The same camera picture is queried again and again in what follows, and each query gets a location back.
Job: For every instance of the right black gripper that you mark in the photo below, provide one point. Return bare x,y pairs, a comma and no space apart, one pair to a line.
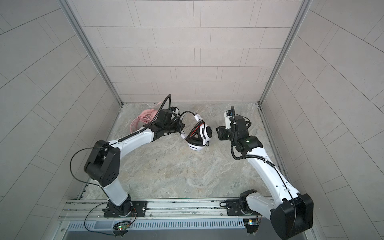
221,133

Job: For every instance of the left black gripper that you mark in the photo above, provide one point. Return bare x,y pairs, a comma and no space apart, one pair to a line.
178,123

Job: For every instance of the white black headphones with cable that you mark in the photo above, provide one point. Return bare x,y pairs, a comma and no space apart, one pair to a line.
200,135

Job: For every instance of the pink headphones with cable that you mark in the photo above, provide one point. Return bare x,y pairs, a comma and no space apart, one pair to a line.
145,117

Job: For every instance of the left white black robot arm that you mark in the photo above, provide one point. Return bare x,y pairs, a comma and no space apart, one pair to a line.
103,164

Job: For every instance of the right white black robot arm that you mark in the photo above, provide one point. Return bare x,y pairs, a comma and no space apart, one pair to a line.
289,211

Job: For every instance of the left green circuit board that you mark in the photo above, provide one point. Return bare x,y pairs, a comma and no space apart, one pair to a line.
121,228

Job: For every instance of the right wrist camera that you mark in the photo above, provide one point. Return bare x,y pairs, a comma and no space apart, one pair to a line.
228,116

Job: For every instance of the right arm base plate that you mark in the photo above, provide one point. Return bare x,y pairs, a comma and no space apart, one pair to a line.
237,207

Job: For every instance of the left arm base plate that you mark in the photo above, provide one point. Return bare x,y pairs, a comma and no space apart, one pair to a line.
127,209

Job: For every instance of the white slotted cable duct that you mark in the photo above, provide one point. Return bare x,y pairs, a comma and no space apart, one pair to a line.
164,224

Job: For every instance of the aluminium mounting rail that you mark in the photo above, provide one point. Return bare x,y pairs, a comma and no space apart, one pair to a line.
200,208

